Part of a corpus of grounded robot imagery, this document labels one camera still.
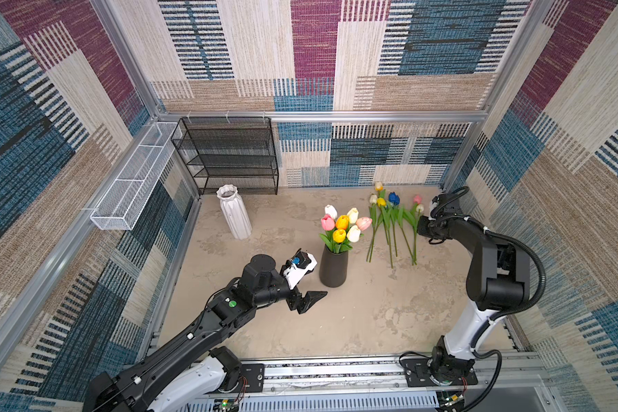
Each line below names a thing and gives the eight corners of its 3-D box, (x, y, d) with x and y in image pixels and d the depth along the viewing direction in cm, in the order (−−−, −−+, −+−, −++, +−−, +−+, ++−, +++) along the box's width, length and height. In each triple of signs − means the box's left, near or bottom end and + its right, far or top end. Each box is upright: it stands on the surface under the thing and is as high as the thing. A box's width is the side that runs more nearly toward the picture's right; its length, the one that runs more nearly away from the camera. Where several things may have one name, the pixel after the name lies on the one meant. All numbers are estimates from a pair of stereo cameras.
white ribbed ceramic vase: (239, 242, 105) (223, 203, 87) (231, 227, 109) (215, 188, 91) (254, 235, 107) (241, 196, 89) (246, 221, 111) (233, 181, 93)
